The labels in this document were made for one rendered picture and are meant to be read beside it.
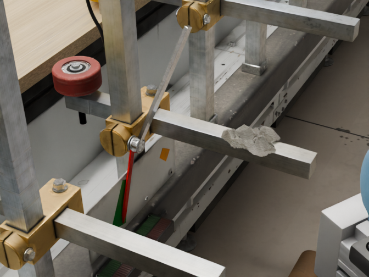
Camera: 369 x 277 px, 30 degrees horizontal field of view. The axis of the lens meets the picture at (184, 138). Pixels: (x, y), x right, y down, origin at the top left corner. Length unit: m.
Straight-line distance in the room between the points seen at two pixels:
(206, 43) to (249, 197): 1.11
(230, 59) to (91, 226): 0.91
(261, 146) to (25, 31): 0.52
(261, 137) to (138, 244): 0.25
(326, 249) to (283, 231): 1.43
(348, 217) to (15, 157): 0.39
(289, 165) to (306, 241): 1.13
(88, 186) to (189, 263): 0.52
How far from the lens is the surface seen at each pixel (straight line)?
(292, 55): 1.64
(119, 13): 0.97
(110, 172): 1.38
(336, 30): 1.17
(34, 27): 1.32
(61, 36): 1.27
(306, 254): 1.98
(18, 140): 0.84
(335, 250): 0.72
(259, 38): 1.48
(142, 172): 1.12
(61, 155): 1.32
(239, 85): 1.48
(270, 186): 2.32
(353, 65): 3.05
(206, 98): 1.29
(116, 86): 1.03
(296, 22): 1.19
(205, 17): 1.19
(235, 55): 1.77
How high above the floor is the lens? 1.46
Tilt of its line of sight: 35 degrees down
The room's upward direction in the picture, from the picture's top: 2 degrees counter-clockwise
